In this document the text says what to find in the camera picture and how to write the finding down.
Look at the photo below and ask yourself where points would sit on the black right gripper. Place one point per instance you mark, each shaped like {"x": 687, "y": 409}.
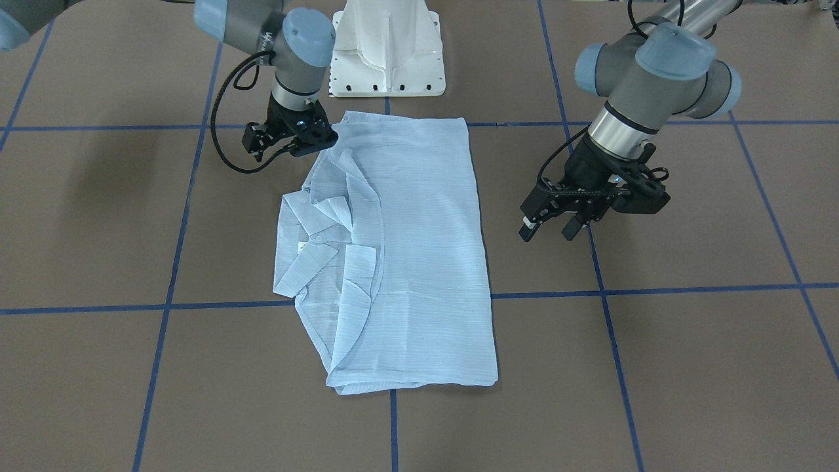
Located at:
{"x": 280, "y": 120}

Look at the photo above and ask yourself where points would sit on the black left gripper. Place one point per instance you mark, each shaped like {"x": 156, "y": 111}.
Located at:
{"x": 585, "y": 168}

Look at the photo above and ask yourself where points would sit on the light blue button shirt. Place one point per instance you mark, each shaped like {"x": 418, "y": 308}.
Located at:
{"x": 382, "y": 252}

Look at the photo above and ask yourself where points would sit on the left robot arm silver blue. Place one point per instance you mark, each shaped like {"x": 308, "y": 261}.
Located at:
{"x": 665, "y": 66}

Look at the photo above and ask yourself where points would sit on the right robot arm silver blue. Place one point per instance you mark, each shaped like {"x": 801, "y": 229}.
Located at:
{"x": 298, "y": 44}

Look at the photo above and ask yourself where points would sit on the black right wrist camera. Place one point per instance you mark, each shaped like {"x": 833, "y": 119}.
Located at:
{"x": 312, "y": 136}

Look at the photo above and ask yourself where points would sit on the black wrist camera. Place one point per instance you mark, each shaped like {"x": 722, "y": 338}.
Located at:
{"x": 312, "y": 136}
{"x": 642, "y": 191}

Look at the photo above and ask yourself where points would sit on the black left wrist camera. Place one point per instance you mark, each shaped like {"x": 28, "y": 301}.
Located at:
{"x": 642, "y": 191}

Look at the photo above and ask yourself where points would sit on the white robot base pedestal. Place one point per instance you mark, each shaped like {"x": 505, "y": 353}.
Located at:
{"x": 387, "y": 48}

